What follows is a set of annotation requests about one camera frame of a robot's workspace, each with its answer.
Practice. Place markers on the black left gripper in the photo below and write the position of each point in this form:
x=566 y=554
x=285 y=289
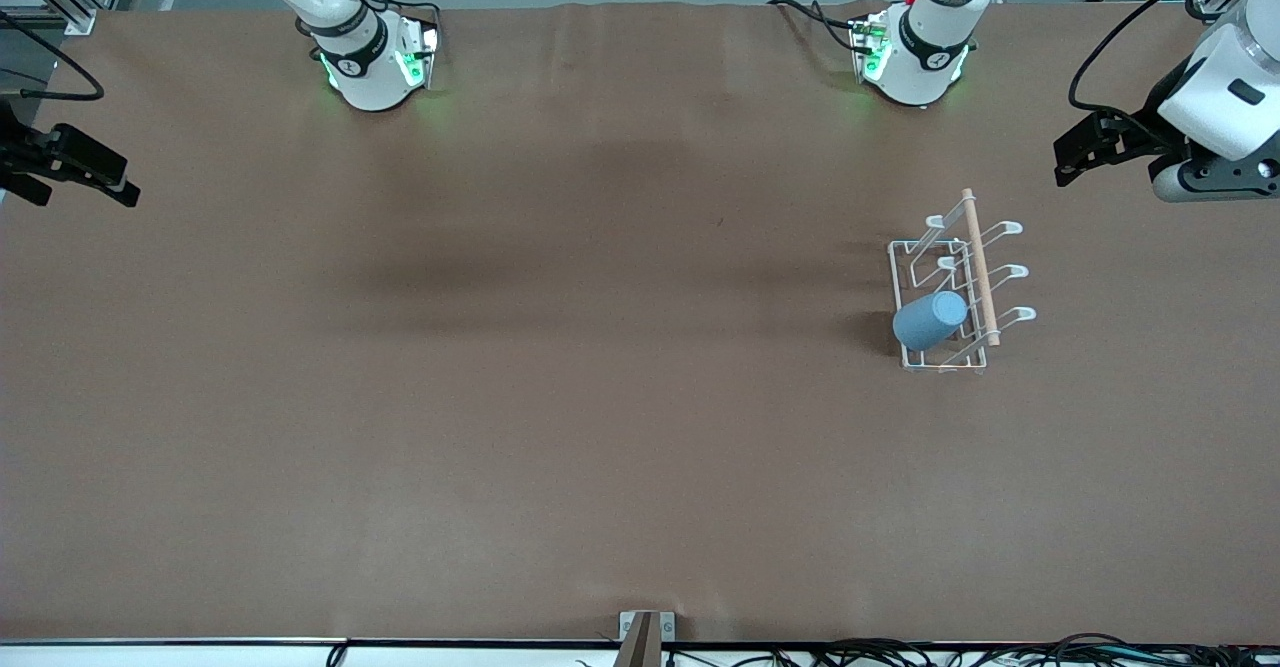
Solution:
x=1146 y=124

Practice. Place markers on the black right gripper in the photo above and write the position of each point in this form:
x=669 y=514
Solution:
x=20 y=155

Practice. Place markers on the blue plastic cup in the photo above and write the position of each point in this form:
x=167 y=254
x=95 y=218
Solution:
x=930 y=321

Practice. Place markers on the right arm base connector plate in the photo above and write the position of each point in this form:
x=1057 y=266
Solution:
x=425 y=47

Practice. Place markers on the left arm base connector plate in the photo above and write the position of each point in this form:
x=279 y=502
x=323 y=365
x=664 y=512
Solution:
x=868 y=47

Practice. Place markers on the brown table cloth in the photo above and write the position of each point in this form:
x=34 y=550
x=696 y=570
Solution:
x=600 y=447

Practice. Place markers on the metal bracket with brown post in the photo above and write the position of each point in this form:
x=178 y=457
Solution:
x=640 y=639

